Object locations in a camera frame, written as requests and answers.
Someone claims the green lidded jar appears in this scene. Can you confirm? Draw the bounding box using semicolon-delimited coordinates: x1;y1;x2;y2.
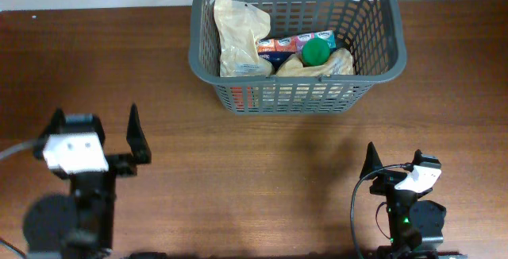
302;37;330;67

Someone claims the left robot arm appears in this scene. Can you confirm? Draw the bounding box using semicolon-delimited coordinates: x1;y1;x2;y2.
22;105;152;258

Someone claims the grey plastic basket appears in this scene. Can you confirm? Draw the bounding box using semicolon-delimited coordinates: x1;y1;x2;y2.
188;0;407;114

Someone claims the beige pouch with label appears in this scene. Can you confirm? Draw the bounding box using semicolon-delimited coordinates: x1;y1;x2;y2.
275;48;354;77

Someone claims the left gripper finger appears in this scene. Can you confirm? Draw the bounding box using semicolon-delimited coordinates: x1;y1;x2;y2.
126;103;152;164
38;108;66;139

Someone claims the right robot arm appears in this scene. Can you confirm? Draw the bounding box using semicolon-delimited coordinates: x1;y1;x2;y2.
359;142;446;258

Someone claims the Kleenex tissue multipack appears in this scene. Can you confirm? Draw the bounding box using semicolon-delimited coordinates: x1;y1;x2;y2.
256;30;337;68

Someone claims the orange pasta packet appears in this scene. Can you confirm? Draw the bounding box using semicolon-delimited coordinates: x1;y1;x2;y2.
230;87;275;113

